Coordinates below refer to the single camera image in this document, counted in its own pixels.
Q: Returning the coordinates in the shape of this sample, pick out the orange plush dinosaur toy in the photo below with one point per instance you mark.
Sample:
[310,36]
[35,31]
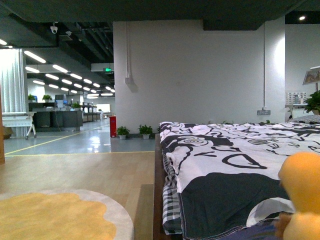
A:
[300,177]

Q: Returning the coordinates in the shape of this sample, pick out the small potted plant right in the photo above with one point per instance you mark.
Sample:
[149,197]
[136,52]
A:
[145,131]

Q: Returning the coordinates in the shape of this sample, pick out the small potted plant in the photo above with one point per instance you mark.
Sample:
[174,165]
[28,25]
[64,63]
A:
[122,132]
[145,131]

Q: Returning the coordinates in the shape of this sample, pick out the small potted plant left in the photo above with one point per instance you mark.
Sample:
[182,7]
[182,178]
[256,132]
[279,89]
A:
[122,132]

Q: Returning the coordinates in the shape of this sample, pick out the red fire extinguisher cabinet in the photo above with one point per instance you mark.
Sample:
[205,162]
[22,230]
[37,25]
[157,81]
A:
[113,126]

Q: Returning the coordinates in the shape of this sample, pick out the green exit sign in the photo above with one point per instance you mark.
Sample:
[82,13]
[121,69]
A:
[108,70]

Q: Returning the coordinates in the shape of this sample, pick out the black and white bed quilt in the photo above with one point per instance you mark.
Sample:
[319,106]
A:
[221,180]

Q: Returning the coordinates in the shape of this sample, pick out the dark office counter desk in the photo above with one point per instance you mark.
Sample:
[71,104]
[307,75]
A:
[48,118]

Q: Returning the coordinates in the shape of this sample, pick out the white folding table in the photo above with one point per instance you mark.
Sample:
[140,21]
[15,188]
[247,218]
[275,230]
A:
[19,120]

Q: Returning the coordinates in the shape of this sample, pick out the yellow and grey round rug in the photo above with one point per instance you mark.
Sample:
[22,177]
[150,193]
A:
[72,214]

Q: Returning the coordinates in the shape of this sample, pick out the striped pillow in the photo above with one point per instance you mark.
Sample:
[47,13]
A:
[307,119]

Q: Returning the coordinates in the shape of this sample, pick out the potted green plant right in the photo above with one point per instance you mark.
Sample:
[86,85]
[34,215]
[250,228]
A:
[312,104]

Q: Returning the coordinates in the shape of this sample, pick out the framed picture on stand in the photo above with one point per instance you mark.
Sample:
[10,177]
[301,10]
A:
[312,76]

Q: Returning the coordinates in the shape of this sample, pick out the white wall junction box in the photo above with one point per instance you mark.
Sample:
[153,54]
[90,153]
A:
[129,81]

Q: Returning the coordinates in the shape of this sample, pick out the grey wall power outlet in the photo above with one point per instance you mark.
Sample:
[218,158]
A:
[263,112]

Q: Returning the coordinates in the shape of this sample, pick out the dark wooden bed frame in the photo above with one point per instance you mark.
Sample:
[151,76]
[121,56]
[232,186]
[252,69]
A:
[148,222]

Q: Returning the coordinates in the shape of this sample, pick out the white security dome camera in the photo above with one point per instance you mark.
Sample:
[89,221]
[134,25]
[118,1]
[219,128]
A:
[54,29]

